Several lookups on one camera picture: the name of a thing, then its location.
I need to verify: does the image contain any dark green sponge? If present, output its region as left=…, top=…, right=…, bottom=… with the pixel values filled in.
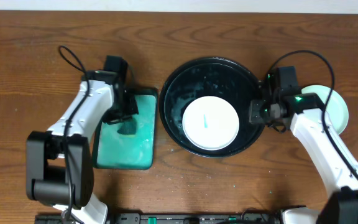
left=117, top=119, right=137, bottom=136

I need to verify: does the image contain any light green plate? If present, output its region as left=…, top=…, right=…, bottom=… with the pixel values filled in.
left=301, top=85, right=349, bottom=134

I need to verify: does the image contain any white plate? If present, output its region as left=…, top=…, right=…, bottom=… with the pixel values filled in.
left=182, top=96, right=240, bottom=151

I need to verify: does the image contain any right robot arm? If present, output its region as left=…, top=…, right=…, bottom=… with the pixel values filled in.
left=249, top=93, right=358, bottom=224

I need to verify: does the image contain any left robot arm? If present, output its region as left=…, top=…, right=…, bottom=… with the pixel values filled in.
left=26, top=70, right=138, bottom=223

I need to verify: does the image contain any green rectangular soapy tray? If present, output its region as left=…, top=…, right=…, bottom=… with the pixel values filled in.
left=92, top=88, right=158, bottom=170

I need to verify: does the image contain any black round tray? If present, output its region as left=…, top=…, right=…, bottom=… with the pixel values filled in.
left=158, top=57, right=264, bottom=158

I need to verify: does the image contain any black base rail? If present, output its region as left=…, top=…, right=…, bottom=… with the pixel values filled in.
left=34, top=207, right=291, bottom=224

